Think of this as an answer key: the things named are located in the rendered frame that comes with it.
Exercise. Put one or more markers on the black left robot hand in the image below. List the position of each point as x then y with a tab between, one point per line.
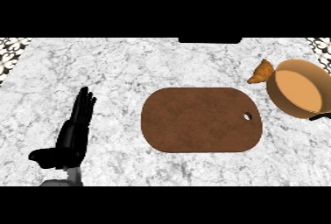
73	137

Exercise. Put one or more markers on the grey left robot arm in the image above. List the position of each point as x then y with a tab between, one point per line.
67	178

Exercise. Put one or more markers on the brown wooden cutting board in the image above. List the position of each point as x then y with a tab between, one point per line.
200	119

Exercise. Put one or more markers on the golden brown croissant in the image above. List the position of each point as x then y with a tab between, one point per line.
262	73

